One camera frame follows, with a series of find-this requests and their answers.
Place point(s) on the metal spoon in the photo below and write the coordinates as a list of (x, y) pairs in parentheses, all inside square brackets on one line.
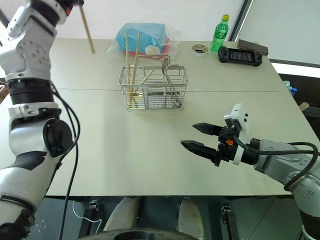
[(165, 65)]

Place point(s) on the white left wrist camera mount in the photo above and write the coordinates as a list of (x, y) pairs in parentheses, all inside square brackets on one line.
[(17, 23)]

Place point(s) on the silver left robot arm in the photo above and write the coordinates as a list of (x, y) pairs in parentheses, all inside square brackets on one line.
[(25, 175)]

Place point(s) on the cardboard tube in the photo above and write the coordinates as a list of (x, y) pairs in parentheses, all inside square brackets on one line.
[(305, 106)]

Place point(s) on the dark side table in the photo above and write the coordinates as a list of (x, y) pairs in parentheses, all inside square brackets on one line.
[(310, 85)]

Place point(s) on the green plastic bottle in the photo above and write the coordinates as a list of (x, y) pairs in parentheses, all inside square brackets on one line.
[(220, 32)]

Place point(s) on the small blue capped bottle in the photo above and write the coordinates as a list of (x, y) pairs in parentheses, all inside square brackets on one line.
[(295, 90)]

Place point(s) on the small round tape roll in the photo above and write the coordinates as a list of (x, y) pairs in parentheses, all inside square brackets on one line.
[(199, 50)]

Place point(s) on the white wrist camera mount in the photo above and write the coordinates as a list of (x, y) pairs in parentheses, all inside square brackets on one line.
[(241, 117), (17, 23)]

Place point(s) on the dark brown box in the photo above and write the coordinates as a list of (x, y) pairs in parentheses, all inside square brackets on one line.
[(252, 46)]

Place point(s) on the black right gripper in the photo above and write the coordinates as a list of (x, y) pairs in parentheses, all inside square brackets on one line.
[(226, 150)]

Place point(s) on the small clear bottle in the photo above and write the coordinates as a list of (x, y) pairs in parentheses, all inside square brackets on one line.
[(287, 83)]

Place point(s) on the white rounded robot leg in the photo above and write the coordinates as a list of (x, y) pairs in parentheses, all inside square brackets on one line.
[(122, 215), (191, 217)]

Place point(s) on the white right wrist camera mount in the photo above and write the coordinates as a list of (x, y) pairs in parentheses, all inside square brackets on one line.
[(241, 117)]

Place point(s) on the black rounded robot base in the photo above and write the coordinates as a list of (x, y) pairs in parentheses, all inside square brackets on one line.
[(135, 235)]

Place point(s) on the black table support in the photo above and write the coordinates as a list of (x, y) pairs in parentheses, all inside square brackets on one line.
[(230, 220), (91, 215)]

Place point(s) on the wooden chopstick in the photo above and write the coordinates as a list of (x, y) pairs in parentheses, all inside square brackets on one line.
[(87, 30), (148, 75), (137, 55), (127, 62)]

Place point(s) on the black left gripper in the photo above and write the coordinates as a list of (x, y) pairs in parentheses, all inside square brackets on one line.
[(72, 3)]

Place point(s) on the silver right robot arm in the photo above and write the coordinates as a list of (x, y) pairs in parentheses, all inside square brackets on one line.
[(275, 160)]

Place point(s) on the black handheld game console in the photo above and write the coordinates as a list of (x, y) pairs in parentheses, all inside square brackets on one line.
[(240, 56)]

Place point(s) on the blue packet in plastic bag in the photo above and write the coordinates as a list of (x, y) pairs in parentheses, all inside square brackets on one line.
[(172, 35)]

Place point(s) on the blue cartoon box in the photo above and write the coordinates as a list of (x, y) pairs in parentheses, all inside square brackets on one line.
[(147, 35)]

